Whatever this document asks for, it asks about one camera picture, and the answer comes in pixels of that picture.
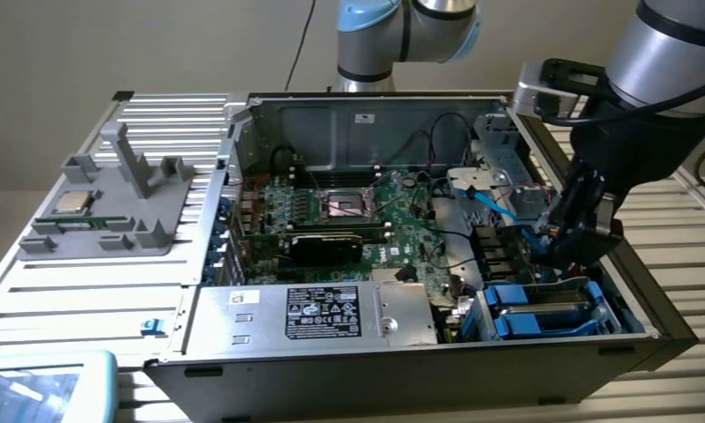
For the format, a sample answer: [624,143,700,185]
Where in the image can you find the CPU socket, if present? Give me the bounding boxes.
[319,188,380,222]

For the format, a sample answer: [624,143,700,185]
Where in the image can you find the thin black cable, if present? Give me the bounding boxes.
[283,0,320,93]

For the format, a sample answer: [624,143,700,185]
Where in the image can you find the silver power supply unit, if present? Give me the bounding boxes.
[193,283,442,355]

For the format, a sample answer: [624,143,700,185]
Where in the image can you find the green motherboard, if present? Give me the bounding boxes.
[233,169,452,286]

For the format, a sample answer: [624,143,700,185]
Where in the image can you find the small blue clip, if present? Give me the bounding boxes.
[139,317,168,338]

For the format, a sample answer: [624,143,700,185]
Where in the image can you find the grey parts rack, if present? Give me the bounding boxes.
[16,122,196,262]

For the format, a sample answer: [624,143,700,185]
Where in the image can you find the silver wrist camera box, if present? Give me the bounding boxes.
[512,58,608,127]

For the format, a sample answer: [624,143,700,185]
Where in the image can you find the blue data wire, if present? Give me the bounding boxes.
[462,184,543,259]

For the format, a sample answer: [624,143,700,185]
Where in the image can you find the black graphics card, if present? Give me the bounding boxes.
[286,233,367,269]

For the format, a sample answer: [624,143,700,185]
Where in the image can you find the silver disk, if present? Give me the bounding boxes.
[502,301,583,319]

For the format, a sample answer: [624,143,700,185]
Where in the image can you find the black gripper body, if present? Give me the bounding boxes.
[567,99,705,196]

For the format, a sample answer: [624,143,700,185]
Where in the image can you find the silver CPU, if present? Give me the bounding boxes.
[55,190,96,216]

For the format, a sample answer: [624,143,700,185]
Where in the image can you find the open black PC case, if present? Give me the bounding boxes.
[143,90,700,420]

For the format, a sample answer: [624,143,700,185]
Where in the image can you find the black drive cage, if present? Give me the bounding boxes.
[472,224,535,288]

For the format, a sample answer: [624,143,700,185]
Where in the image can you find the green RAM stick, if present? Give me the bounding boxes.
[33,214,132,231]

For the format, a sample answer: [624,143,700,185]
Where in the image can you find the blue disk bay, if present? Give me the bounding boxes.
[480,280,620,343]

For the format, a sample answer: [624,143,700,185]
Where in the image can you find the silver metal bracket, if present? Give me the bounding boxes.
[446,166,508,191]

